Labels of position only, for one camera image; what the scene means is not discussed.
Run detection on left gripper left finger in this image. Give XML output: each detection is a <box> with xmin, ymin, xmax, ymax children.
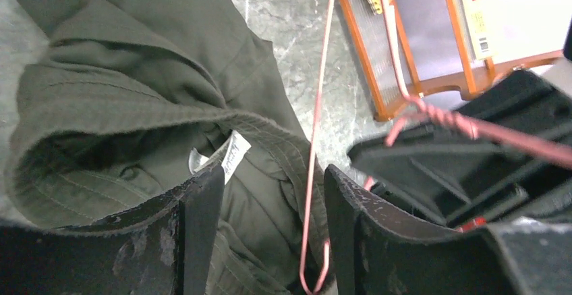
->
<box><xmin>1</xmin><ymin>165</ymin><xmax>225</xmax><ymax>294</ymax></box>

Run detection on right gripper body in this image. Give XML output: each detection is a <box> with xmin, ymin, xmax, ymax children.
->
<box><xmin>347</xmin><ymin>70</ymin><xmax>571</xmax><ymax>227</ymax></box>

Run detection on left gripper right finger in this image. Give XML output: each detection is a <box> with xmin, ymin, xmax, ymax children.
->
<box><xmin>324</xmin><ymin>165</ymin><xmax>571</xmax><ymax>294</ymax></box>

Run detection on pink wire hanger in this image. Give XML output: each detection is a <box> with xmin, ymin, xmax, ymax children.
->
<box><xmin>299</xmin><ymin>0</ymin><xmax>571</xmax><ymax>294</ymax></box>

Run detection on olive green shorts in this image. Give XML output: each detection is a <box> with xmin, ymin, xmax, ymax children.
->
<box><xmin>5</xmin><ymin>0</ymin><xmax>335</xmax><ymax>294</ymax></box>

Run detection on white red box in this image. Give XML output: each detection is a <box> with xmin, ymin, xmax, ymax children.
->
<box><xmin>461</xmin><ymin>0</ymin><xmax>495</xmax><ymax>60</ymax></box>

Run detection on orange wooden shelf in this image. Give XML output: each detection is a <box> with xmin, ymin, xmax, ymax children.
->
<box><xmin>339</xmin><ymin>0</ymin><xmax>571</xmax><ymax>122</ymax></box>

